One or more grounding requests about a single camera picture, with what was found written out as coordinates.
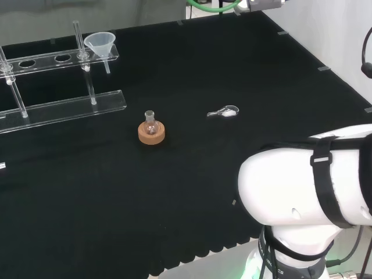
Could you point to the glass weighing funnel with powder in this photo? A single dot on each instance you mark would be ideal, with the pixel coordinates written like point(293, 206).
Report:
point(228, 112)

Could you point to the white device with grey clamp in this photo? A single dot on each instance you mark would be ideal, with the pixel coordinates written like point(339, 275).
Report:
point(258, 5)

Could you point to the black bench cloth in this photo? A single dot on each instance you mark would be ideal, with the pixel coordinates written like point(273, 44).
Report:
point(174, 87)

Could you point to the clear acrylic funnel stand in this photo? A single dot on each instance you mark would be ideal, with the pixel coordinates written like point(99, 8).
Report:
point(67, 110)

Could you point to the translucent plastic funnel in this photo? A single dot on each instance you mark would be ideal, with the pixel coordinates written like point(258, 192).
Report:
point(100, 43)

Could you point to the small round-bottom glass flask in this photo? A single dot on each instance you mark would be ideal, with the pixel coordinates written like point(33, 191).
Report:
point(151, 125)

